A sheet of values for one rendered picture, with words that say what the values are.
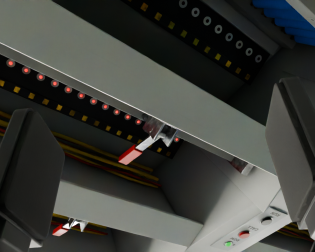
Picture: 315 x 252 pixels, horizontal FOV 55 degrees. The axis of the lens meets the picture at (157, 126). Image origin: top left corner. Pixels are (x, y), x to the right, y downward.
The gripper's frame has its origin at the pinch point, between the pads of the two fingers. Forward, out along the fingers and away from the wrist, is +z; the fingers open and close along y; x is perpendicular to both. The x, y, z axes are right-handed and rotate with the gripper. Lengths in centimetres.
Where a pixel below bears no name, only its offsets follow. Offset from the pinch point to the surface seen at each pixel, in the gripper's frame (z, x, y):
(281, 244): 17, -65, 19
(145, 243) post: 13, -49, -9
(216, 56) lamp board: 27.3, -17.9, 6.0
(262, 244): 12, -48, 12
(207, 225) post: 11.5, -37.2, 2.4
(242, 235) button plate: 9.9, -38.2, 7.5
